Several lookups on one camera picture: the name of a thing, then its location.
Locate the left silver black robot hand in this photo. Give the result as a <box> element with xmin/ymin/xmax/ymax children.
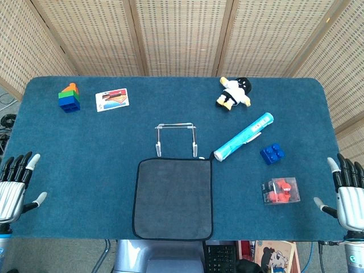
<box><xmin>0</xmin><ymin>151</ymin><xmax>48</xmax><ymax>224</ymax></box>

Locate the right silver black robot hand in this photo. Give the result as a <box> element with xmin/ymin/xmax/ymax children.
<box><xmin>313</xmin><ymin>153</ymin><xmax>364</xmax><ymax>231</ymax></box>

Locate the blue and grey cloth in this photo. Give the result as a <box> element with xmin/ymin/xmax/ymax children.
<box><xmin>132</xmin><ymin>151</ymin><xmax>214</xmax><ymax>242</ymax></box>

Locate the clear box with red pieces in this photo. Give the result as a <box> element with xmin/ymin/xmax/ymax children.
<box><xmin>260</xmin><ymin>177</ymin><xmax>301</xmax><ymax>206</ymax></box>

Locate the teal carpet table mat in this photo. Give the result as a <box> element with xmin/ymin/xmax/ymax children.
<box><xmin>0</xmin><ymin>76</ymin><xmax>355</xmax><ymax>242</ymax></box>

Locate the cartoon printed wooden board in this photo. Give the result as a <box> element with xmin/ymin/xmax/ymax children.
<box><xmin>254</xmin><ymin>240</ymin><xmax>298</xmax><ymax>273</ymax></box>

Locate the blue four-stud toy brick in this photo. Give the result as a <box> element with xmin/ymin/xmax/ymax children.
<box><xmin>259</xmin><ymin>143</ymin><xmax>286</xmax><ymax>166</ymax></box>

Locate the blue building block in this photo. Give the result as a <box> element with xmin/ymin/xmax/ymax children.
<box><xmin>59</xmin><ymin>97</ymin><xmax>81</xmax><ymax>114</ymax></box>

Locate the green building block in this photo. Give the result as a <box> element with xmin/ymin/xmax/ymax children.
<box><xmin>58</xmin><ymin>90</ymin><xmax>80</xmax><ymax>102</ymax></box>

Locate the orange building block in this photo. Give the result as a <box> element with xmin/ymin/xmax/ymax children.
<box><xmin>61</xmin><ymin>82</ymin><xmax>79</xmax><ymax>94</ymax></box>

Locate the light blue wrap roll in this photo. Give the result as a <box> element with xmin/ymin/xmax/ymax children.
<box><xmin>213</xmin><ymin>112</ymin><xmax>275</xmax><ymax>163</ymax></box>

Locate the illustrated picture card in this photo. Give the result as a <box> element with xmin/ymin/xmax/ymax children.
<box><xmin>95</xmin><ymin>88</ymin><xmax>130</xmax><ymax>113</ymax></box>

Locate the black keyboard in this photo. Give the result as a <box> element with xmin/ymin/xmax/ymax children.
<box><xmin>203</xmin><ymin>241</ymin><xmax>237</xmax><ymax>273</ymax></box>

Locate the grey robot torso base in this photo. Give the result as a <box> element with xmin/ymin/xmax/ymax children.
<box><xmin>113</xmin><ymin>239</ymin><xmax>206</xmax><ymax>273</ymax></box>

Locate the plush doll in white robe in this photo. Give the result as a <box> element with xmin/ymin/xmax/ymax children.
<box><xmin>215</xmin><ymin>76</ymin><xmax>253</xmax><ymax>112</ymax></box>

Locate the woven bamboo folding screen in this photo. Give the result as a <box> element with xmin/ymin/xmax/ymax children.
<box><xmin>0</xmin><ymin>0</ymin><xmax>364</xmax><ymax>205</ymax></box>

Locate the black cable with metal plug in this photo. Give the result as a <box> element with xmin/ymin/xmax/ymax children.
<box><xmin>317</xmin><ymin>240</ymin><xmax>346</xmax><ymax>273</ymax></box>

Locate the blue cable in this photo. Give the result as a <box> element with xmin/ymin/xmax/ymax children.
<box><xmin>300</xmin><ymin>241</ymin><xmax>314</xmax><ymax>273</ymax></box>

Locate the black cable coil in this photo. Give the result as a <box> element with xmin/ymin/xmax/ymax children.
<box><xmin>0</xmin><ymin>113</ymin><xmax>18</xmax><ymax>127</ymax></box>

